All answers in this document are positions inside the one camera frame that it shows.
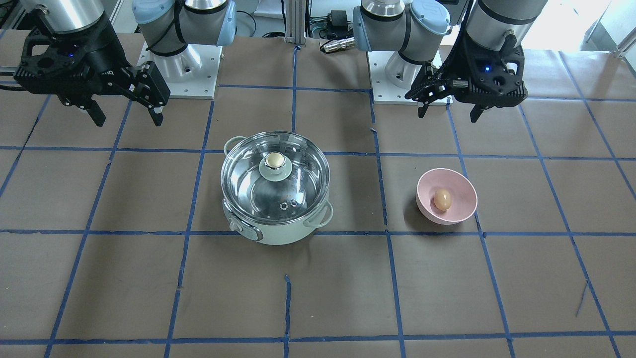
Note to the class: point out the aluminium frame post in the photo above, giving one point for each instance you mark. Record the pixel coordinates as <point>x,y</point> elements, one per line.
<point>296,14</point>

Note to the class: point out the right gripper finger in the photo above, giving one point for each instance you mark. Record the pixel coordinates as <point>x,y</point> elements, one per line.
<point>93,109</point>
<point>155,113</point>

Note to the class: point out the mint green electric pot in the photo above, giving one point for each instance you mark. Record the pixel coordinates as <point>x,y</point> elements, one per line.
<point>276,189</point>

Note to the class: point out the pink bowl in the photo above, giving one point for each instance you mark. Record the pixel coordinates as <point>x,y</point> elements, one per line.
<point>463,193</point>

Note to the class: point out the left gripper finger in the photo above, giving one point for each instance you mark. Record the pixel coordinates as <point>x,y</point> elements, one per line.
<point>477,111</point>
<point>423,106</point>

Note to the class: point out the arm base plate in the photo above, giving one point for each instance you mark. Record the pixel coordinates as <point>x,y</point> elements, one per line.
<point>198,74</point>
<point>391,77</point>

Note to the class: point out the black power adapter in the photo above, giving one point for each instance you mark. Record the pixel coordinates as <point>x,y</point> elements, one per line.
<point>337,20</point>

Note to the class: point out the brown egg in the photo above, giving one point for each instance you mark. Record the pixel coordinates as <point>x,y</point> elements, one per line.
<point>442,199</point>

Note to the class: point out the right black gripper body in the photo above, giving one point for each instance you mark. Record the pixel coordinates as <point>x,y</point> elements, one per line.
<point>102,59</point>

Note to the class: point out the glass pot lid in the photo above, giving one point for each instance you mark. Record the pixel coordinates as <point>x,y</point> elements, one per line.
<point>275,174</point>

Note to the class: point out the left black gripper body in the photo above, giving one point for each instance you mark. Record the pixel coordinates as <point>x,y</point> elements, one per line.
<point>459,67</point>

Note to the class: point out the silver metal connector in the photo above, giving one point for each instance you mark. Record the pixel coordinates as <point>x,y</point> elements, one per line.
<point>338,45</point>

